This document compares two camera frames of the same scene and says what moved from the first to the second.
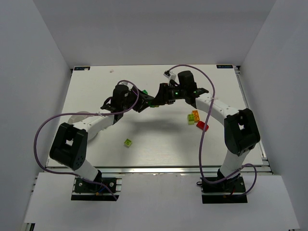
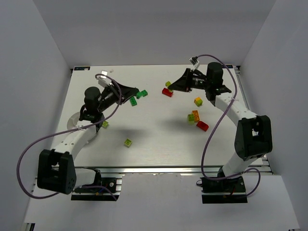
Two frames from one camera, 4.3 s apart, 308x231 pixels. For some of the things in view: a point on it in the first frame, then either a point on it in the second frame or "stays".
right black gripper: [163, 94] -> [189, 80]
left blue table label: [82, 68] stays
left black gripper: [138, 101] -> [117, 93]
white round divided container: [75, 119] stays
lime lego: [191, 119] stays
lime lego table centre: [128, 142] stays
